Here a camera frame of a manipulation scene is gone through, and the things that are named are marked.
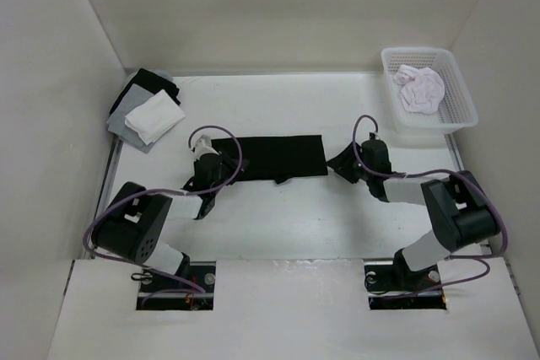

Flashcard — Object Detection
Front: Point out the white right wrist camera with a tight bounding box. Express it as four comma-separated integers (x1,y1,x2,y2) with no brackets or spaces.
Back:
369,132,380,141

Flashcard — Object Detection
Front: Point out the crumpled pink tank top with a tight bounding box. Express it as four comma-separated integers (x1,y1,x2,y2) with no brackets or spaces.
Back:
393,64,446,115

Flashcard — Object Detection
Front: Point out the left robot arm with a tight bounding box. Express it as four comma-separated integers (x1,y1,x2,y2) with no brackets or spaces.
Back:
91,146,250,292

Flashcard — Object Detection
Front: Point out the black tank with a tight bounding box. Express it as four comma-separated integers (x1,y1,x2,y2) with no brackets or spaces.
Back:
109,68,181,115
212,135,328,185

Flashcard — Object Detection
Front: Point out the folded black tank top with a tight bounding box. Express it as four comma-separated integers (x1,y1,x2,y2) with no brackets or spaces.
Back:
109,68,181,115

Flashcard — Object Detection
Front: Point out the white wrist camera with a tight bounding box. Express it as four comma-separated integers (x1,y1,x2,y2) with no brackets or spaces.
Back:
369,132,380,141
193,135,216,158

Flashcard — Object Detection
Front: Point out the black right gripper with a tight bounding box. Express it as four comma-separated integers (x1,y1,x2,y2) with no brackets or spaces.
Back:
326,142,372,185

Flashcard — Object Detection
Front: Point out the white plastic basket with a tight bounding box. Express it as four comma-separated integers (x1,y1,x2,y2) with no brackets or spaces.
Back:
381,47,478,136

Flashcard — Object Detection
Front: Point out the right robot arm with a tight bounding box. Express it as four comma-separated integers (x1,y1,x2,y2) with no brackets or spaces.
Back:
351,134,503,289

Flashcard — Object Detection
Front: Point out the folded white tank top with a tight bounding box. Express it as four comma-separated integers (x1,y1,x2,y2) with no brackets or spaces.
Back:
124,90,186,145

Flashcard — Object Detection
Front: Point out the folded grey tank top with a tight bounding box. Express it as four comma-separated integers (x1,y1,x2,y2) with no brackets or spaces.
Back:
105,69,176,156

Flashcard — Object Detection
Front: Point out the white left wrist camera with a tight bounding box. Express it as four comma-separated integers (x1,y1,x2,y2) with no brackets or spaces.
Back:
193,135,216,158

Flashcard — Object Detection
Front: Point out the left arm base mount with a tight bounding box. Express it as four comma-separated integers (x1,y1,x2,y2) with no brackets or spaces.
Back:
131,262,216,312

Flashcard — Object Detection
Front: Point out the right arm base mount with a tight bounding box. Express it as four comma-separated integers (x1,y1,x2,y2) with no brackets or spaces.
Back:
364,261,446,310

